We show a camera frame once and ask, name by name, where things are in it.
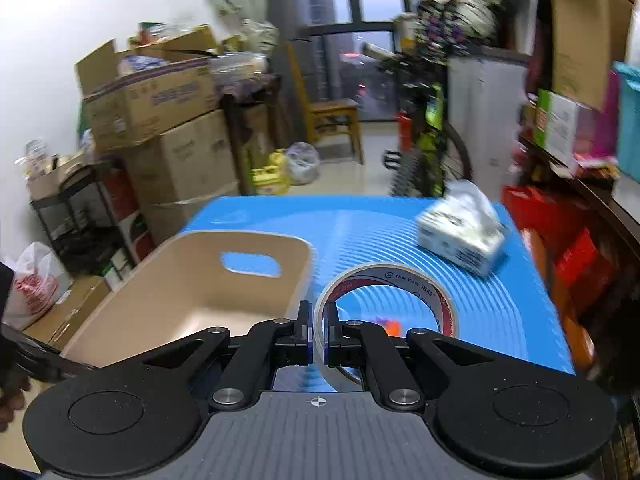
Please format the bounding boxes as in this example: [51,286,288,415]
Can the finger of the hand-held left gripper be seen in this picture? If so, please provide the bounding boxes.
[0,324,98,385]

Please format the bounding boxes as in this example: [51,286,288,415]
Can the person's left hand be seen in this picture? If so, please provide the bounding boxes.
[0,377,32,432]

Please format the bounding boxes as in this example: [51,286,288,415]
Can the red green white box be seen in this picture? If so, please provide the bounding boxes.
[102,170,156,261]

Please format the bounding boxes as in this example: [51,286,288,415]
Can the small open cardboard box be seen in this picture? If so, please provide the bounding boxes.
[129,24,221,61]

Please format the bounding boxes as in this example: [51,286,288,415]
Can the yellow oil jug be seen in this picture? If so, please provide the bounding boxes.
[250,150,291,197]

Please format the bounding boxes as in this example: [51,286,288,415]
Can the black metal rack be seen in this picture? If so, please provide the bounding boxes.
[30,160,141,278]

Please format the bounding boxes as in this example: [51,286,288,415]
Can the tall brown cardboard box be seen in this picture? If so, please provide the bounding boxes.
[550,0,633,111]

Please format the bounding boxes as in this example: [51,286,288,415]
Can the large brown cardboard box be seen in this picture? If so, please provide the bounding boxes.
[122,109,241,243]

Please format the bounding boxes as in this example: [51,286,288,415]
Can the pink box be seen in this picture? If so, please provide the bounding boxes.
[575,70,621,158]

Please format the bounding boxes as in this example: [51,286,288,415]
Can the clear plastic bag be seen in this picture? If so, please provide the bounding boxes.
[209,51,268,83]

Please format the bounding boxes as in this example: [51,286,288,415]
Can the dark wooden shelf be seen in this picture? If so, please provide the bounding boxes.
[515,130,640,281]

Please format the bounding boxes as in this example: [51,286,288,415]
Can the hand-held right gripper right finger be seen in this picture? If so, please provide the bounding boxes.
[322,302,496,411]

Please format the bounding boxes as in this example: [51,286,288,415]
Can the blue silicone mat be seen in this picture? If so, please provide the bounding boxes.
[182,195,576,393]

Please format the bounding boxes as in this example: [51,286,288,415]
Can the white knotted plastic bag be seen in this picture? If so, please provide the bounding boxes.
[285,142,321,186]

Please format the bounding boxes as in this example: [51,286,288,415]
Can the green black bicycle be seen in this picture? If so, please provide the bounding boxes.
[362,42,473,198]

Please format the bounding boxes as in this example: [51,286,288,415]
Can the white red plastic bag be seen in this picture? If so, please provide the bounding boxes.
[2,241,73,331]

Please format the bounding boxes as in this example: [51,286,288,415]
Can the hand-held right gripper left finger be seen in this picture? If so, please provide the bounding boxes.
[140,300,314,411]

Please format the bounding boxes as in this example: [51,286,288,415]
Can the open printed cardboard box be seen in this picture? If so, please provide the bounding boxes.
[75,39,221,153]

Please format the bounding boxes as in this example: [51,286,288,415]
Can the red paper bag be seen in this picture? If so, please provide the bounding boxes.
[502,185,566,251]

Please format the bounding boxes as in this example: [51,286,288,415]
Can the flat brown cardboard box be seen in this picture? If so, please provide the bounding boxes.
[22,275,111,351]

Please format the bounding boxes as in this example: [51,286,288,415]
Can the teal box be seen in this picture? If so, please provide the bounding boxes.
[612,62,640,181]

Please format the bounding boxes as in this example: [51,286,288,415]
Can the clear packing tape roll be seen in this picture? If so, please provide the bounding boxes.
[313,262,458,392]

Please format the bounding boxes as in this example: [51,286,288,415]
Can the red carton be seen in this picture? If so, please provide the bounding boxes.
[552,227,608,311]

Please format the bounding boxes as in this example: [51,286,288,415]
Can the white cabinet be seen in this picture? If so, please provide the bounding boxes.
[446,55,533,211]

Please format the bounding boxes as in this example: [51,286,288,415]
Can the beige plastic storage bin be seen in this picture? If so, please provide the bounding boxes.
[59,231,317,368]

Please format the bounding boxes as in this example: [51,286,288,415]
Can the wooden chair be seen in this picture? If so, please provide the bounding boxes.
[287,42,365,165]

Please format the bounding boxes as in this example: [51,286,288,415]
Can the floral printed cloth bag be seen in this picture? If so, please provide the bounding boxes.
[415,0,496,66]

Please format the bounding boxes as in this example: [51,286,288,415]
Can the white printed tissue box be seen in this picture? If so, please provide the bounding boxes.
[416,180,511,277]

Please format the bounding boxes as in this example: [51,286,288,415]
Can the orange purple utility knife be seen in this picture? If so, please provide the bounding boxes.
[367,317,403,338]

